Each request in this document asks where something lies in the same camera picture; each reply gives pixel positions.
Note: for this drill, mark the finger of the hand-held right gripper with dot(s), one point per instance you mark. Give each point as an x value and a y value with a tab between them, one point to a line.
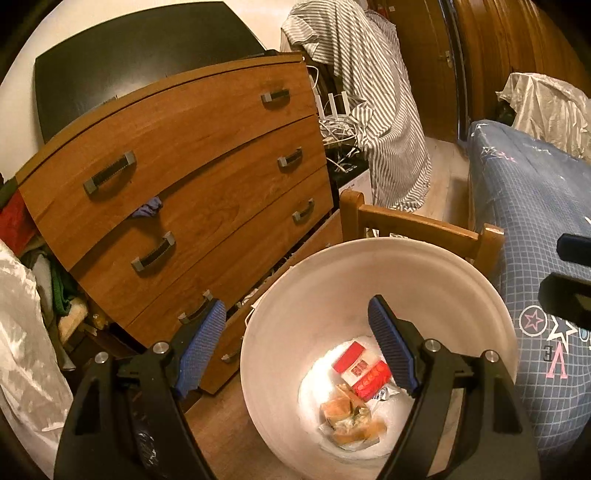
568	314
575	247

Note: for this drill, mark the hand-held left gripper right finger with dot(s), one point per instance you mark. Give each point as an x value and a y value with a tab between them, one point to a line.
392	341

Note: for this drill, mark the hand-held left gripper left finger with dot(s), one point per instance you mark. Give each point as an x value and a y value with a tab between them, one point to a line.
203	341

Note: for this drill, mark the white plastic bucket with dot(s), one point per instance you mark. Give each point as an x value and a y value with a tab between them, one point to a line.
323	286

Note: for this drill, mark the red packet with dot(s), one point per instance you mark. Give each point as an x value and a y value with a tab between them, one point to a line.
375	381

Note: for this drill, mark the red white box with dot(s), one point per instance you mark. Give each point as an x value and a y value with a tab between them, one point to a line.
353	364

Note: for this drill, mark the brown snack wrappers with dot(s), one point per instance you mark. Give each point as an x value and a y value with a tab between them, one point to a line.
346	420

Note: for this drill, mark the wooden dresser drawer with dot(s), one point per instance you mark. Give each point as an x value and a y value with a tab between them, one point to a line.
240	235
184	120
277	272
221	184

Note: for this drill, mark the wooden chair back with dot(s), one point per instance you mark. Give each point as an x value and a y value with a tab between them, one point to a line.
415	226

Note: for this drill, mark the beige towel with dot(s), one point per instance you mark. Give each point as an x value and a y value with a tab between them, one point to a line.
74	318

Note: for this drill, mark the shiny beige cloth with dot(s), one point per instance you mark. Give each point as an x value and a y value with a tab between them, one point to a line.
545	106

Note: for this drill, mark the blue cloth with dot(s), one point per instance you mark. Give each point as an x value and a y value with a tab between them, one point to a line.
147	208

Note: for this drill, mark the green cloth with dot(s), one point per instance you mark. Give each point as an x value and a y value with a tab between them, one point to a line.
62	286

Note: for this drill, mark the white satin cloth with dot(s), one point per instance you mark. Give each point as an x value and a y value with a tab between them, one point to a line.
27	346

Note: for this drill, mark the grey striped shirt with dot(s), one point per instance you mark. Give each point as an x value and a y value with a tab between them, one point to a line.
388	138

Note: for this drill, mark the wooden dresser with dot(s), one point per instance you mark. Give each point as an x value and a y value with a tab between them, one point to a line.
184	138

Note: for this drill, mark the brown wooden wardrobe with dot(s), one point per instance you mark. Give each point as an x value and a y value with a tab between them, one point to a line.
508	37

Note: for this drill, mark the red cloth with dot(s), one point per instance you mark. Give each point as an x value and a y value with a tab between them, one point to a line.
16	221

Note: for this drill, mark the wooden door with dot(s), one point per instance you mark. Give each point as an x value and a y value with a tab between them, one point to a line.
425	69

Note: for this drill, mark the white router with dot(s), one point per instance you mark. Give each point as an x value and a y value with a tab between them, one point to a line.
333	104

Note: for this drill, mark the black television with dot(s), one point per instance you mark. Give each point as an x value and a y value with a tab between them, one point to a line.
138	50

